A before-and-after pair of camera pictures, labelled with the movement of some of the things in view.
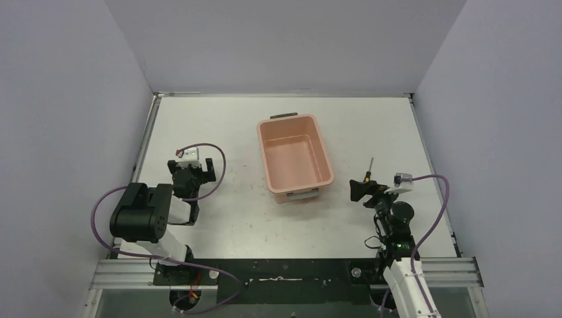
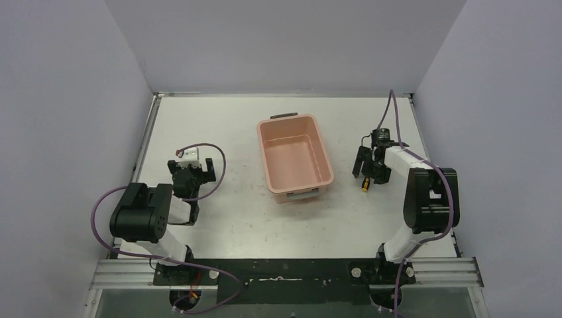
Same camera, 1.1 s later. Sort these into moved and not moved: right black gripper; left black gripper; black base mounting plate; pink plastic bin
Moved: right black gripper
Not moved: left black gripper; black base mounting plate; pink plastic bin
